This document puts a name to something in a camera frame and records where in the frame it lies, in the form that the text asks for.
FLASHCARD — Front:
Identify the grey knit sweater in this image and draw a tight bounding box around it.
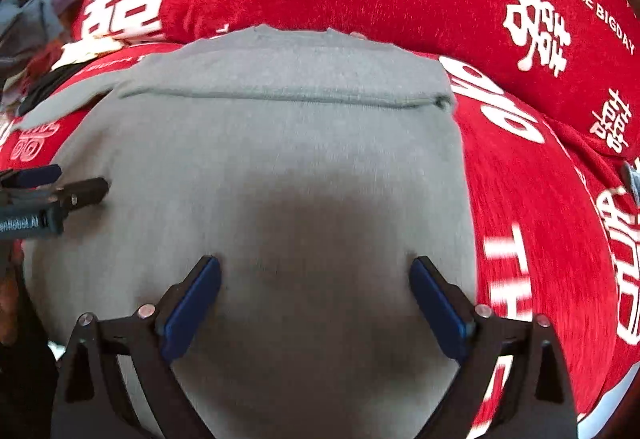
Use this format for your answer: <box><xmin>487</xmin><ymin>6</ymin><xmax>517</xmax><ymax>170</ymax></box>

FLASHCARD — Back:
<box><xmin>25</xmin><ymin>26</ymin><xmax>476</xmax><ymax>438</ymax></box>

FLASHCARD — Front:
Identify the pile of mixed clothes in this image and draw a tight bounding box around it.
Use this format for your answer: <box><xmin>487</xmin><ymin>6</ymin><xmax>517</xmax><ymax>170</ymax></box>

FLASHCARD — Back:
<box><xmin>1</xmin><ymin>0</ymin><xmax>82</xmax><ymax>89</ymax></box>

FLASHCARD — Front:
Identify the black folded garment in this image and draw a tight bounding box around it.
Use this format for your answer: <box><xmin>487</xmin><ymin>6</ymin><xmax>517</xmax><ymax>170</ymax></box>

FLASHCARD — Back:
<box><xmin>16</xmin><ymin>60</ymin><xmax>92</xmax><ymax>117</ymax></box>

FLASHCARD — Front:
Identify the red bed sheet white print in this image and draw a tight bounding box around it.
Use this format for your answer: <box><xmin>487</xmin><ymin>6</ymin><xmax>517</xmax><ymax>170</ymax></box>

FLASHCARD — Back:
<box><xmin>16</xmin><ymin>46</ymin><xmax>631</xmax><ymax>415</ymax></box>

